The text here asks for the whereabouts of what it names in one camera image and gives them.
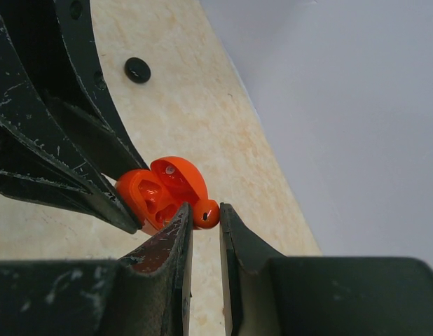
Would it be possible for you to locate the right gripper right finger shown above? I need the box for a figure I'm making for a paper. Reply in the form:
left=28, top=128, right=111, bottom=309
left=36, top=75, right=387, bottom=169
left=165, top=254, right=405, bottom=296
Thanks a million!
left=220, top=204, right=433, bottom=335

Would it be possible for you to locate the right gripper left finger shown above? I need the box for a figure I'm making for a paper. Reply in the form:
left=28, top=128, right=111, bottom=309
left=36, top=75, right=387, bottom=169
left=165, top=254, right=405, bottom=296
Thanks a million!
left=0, top=204, right=193, bottom=335

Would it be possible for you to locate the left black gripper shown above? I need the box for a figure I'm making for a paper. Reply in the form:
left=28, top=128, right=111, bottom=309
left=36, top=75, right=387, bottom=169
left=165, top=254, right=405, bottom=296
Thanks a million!
left=0, top=1, right=149, bottom=233

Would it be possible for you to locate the orange earbud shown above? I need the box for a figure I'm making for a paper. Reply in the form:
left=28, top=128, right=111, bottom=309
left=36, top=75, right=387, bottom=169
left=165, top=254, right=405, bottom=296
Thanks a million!
left=193, top=199, right=220, bottom=230

